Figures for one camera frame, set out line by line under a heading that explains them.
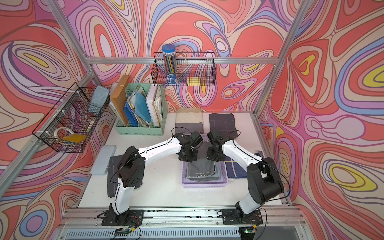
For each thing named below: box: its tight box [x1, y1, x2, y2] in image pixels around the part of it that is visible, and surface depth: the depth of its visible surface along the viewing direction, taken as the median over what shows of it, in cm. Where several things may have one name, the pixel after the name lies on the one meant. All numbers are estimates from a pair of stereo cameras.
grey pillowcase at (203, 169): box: [186, 157, 221, 181], surface depth 86 cm
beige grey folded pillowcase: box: [175, 108, 204, 134], surface depth 118 cm
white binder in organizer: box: [145, 84, 160, 127], surface depth 98 cm
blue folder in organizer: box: [124, 102, 139, 127], surface depth 101 cm
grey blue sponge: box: [89, 85, 110, 114], surface depth 82 cm
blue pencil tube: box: [162, 44, 177, 85], surface depth 77 cm
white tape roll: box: [54, 127, 75, 140], surface depth 68 cm
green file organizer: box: [115, 83, 168, 136], surface depth 103 cm
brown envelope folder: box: [110, 74, 130, 125], surface depth 92 cm
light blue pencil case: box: [91, 144, 117, 176], surface depth 92 cm
